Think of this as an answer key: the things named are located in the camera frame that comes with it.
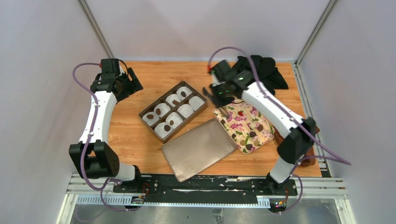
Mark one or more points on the metallic box lid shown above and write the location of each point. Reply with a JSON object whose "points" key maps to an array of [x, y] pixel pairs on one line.
{"points": [[197, 149]]}

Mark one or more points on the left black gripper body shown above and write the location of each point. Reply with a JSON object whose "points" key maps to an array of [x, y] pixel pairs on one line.
{"points": [[126, 87]]}

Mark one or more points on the floral rectangular tray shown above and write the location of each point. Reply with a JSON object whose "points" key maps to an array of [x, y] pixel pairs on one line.
{"points": [[246, 139]]}

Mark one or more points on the black cloth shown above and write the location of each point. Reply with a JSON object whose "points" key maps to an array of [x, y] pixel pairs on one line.
{"points": [[267, 71]]}

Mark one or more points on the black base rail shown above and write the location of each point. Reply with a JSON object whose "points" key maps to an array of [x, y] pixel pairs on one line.
{"points": [[206, 189]]}

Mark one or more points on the brown compartment chocolate box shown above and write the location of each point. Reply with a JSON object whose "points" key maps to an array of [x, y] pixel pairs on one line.
{"points": [[162, 99]]}

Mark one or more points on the brown cloth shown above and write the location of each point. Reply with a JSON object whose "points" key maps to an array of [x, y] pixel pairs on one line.
{"points": [[305, 163]]}

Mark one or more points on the white paper cup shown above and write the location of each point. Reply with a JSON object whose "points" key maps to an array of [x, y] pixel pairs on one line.
{"points": [[196, 102], [150, 122], [164, 109], [185, 110], [176, 118], [160, 130], [172, 97], [185, 89]]}

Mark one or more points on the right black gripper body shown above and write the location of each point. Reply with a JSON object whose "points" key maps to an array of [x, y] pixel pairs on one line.
{"points": [[221, 95]]}

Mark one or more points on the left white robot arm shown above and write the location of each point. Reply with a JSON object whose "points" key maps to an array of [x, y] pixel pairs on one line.
{"points": [[92, 155]]}

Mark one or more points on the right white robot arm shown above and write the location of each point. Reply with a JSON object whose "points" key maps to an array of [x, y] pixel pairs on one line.
{"points": [[297, 132]]}

